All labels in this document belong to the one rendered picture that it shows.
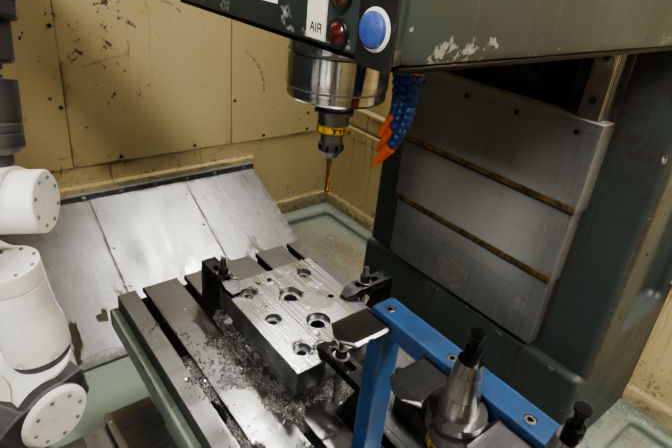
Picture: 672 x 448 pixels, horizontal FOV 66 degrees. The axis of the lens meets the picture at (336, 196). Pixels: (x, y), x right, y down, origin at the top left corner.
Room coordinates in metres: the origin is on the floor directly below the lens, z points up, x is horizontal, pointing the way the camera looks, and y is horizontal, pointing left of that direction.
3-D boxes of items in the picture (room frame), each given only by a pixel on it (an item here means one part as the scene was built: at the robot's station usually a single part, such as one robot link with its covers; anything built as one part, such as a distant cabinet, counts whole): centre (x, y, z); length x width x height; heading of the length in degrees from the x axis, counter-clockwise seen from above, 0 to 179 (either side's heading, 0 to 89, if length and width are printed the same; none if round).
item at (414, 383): (0.45, -0.12, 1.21); 0.07 x 0.05 x 0.01; 131
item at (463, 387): (0.41, -0.15, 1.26); 0.04 x 0.04 x 0.07
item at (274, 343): (0.85, 0.04, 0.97); 0.29 x 0.23 x 0.05; 41
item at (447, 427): (0.41, -0.15, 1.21); 0.06 x 0.06 x 0.03
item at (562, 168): (1.09, -0.32, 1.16); 0.48 x 0.05 x 0.51; 41
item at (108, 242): (1.30, 0.45, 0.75); 0.89 x 0.67 x 0.26; 131
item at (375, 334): (0.53, -0.05, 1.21); 0.07 x 0.05 x 0.01; 131
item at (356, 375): (0.69, -0.04, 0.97); 0.13 x 0.03 x 0.15; 41
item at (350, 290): (0.93, -0.09, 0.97); 0.13 x 0.03 x 0.15; 131
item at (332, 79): (0.80, 0.02, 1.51); 0.16 x 0.16 x 0.12
